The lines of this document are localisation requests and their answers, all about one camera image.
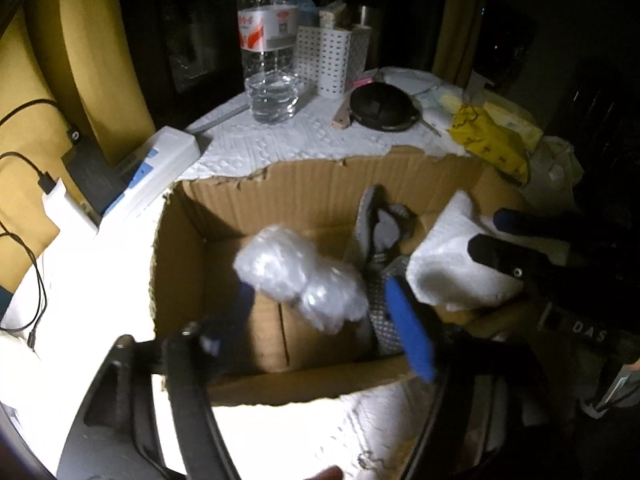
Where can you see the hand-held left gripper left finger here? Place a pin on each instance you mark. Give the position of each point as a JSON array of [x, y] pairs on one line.
[[239, 307]]

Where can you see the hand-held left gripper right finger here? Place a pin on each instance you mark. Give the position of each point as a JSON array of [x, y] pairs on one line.
[[411, 332]]

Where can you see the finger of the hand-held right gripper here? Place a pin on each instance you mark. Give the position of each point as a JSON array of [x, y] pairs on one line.
[[520, 222], [492, 255]]

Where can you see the clear bubble wrap bundle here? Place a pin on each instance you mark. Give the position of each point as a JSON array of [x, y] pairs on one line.
[[295, 272]]

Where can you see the brown cardboard box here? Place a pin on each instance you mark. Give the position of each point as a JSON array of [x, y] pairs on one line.
[[300, 200]]

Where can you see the grey patterned cloth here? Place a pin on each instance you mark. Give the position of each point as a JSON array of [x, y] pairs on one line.
[[382, 310]]

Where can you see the clear plastic bag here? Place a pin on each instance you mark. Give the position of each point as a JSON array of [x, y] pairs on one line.
[[555, 165]]

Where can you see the yellow plastic bag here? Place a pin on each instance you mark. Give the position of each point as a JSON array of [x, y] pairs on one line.
[[487, 140]]

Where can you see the grey sock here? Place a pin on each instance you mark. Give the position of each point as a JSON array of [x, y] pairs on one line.
[[382, 230]]

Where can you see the thin metal tool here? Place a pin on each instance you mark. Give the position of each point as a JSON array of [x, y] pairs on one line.
[[431, 126]]

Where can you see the white power strip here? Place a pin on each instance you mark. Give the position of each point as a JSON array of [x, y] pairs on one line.
[[150, 170]]

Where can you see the white embossed paper towel sheet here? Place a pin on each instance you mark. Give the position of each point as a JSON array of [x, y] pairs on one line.
[[300, 140]]

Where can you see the black round case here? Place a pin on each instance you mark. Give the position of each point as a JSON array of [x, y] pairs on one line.
[[382, 107]]

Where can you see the grey pen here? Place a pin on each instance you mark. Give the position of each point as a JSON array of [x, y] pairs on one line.
[[220, 117]]

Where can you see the white charger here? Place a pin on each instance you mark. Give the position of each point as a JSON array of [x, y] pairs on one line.
[[67, 207]]

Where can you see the black power adapter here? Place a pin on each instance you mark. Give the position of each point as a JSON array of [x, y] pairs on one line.
[[90, 170]]

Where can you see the tan wooden stick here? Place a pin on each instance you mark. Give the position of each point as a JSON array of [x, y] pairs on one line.
[[343, 112]]

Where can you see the clear plastic water bottle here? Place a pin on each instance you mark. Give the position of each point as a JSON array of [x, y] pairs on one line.
[[269, 60]]

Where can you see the white perforated holder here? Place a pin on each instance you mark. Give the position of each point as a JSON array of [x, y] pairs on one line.
[[327, 57]]

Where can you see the small beige box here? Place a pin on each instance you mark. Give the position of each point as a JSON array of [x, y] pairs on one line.
[[334, 14]]

